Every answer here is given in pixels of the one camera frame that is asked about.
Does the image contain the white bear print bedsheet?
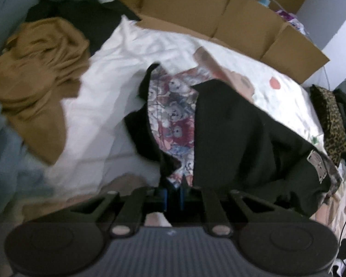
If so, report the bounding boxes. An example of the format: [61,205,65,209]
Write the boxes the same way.
[23,15,346,277]

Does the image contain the black garment on bed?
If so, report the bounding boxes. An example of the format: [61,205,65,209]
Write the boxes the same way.
[25,0,140,55]

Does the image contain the mustard brown garment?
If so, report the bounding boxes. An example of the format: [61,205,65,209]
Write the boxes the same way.
[0,18,90,164]

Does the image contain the flattened cardboard box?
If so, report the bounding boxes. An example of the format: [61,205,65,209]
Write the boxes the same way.
[120,0,329,84]

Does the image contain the blue cap detergent bottle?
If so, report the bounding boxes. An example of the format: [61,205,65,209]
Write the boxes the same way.
[258,0,271,8]

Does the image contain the purple white refill pouch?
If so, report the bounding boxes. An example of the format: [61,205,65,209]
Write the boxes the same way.
[276,9,307,35]

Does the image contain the leopard print garment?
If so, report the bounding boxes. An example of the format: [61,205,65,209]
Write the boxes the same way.
[309,85,346,166]

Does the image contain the black garment with patterned lining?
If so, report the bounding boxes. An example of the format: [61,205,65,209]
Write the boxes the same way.
[125,63,342,216]

